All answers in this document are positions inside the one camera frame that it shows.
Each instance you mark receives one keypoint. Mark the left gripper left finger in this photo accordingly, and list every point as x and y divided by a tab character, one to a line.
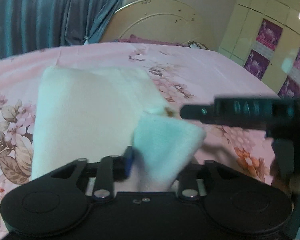
111	169

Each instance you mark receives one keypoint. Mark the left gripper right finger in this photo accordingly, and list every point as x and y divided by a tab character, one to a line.
190	183

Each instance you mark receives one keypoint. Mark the cream white knit garment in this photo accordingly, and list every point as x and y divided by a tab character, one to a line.
91	115

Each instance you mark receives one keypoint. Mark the person's right hand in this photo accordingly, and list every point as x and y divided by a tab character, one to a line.
293	186

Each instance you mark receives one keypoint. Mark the cream wardrobe with purple posters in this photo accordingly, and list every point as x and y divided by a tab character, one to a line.
263	36

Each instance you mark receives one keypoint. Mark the pink floral bed sheet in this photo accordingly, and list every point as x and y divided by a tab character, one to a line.
182	75

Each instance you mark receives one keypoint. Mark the patterned pillow near headboard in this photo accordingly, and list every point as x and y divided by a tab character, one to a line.
197	45

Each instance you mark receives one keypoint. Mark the purple pillow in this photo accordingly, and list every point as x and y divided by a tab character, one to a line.
136	39

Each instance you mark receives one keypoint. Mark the cream round headboard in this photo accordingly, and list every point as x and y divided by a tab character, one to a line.
160	20

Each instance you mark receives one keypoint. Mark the blue grey curtain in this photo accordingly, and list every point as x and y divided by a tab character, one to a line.
29	25

